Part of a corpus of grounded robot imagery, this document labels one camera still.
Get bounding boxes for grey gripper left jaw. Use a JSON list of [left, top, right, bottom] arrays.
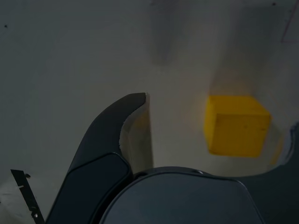
[[45, 92, 154, 224]]

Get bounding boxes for black tape strip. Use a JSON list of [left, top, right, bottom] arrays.
[[10, 169, 46, 224]]

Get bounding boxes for yellow cube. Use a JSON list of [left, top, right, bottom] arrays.
[[203, 95, 272, 159]]

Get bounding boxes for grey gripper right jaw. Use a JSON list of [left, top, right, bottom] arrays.
[[99, 123, 299, 224]]

